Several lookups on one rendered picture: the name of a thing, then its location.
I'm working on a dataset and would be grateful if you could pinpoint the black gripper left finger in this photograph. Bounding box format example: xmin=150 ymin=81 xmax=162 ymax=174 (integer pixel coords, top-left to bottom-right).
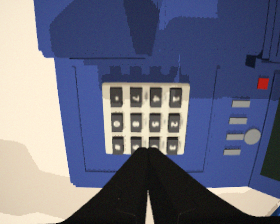
xmin=51 ymin=147 xmax=148 ymax=224

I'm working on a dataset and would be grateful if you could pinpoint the blue phone faceplate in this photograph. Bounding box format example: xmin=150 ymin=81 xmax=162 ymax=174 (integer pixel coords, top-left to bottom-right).
xmin=54 ymin=52 xmax=280 ymax=199

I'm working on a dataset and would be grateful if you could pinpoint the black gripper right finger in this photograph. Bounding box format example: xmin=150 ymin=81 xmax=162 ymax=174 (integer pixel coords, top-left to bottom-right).
xmin=147 ymin=147 xmax=280 ymax=224

